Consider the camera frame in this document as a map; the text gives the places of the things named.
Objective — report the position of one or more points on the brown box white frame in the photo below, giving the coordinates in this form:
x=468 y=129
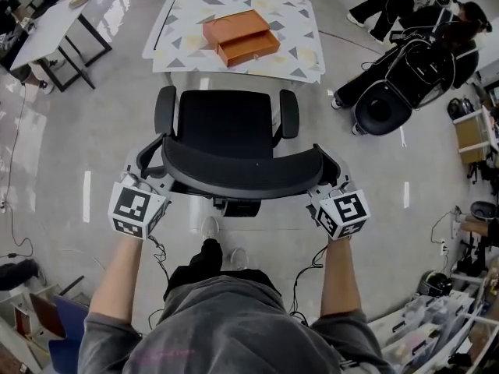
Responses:
x=469 y=138

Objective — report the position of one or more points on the person's right forearm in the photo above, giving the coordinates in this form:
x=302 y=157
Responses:
x=341 y=279

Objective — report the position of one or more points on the small black backpack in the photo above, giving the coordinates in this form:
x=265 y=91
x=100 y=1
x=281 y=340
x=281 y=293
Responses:
x=460 y=108

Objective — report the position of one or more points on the person's grey sweatshirt torso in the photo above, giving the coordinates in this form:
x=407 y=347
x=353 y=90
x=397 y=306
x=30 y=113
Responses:
x=234 y=333

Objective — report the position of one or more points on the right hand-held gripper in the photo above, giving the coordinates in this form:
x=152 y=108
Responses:
x=349 y=209

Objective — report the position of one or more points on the person's left forearm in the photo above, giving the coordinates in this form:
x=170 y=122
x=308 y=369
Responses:
x=117 y=283

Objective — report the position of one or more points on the row of clear storage bins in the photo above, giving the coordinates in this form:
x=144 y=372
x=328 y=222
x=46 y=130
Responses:
x=429 y=333

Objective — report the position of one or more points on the person's right white shoe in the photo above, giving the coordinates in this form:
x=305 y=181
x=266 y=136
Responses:
x=238 y=257

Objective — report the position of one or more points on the person's black trousers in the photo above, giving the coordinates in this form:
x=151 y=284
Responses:
x=210 y=259

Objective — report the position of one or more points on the person's white shoe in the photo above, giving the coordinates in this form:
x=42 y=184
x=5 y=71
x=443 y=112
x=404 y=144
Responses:
x=210 y=227
x=238 y=257

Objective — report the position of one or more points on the person's left white shoe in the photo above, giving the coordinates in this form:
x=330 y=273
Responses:
x=210 y=227

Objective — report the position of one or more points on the white power strip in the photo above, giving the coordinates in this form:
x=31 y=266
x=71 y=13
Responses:
x=444 y=248

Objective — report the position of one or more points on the white side table black legs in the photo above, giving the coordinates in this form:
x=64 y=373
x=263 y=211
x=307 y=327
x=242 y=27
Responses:
x=47 y=33

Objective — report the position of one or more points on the brown wooden shelf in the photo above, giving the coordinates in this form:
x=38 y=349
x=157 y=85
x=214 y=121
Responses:
x=39 y=318

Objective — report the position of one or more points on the white patterned table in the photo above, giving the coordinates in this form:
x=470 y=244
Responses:
x=187 y=25

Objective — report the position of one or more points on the beige round tray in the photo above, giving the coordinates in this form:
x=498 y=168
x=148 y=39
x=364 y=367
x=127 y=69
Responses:
x=80 y=0

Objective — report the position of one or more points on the black bag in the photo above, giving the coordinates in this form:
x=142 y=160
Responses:
x=15 y=275

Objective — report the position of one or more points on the orange drawer box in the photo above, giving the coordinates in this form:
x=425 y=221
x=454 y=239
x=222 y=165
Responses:
x=234 y=27

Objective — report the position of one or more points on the black round basin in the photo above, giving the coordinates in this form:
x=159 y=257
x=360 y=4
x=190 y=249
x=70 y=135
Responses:
x=483 y=209

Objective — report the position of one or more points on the black helmet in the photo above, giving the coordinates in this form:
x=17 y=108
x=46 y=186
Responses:
x=436 y=283

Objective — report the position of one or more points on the blue chair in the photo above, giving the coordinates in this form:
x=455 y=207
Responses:
x=70 y=341

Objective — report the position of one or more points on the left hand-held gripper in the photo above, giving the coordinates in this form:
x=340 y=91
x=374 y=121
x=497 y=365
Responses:
x=130 y=207

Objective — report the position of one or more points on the black office chair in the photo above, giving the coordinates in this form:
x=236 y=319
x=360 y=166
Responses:
x=226 y=123

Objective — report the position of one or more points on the black round shell chair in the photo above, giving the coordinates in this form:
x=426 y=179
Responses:
x=378 y=111

